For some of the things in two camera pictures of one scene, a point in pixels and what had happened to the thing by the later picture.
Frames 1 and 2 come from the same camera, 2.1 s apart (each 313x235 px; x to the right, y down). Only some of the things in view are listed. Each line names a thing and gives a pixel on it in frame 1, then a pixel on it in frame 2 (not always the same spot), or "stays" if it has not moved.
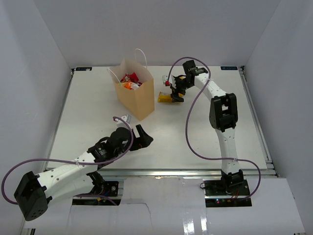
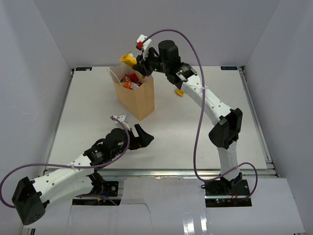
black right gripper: [175, 91] to [142, 65]
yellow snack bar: [164, 98] to [130, 60]
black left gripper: [143, 141] stays
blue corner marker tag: [229, 68] stays
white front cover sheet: [159, 205] stays
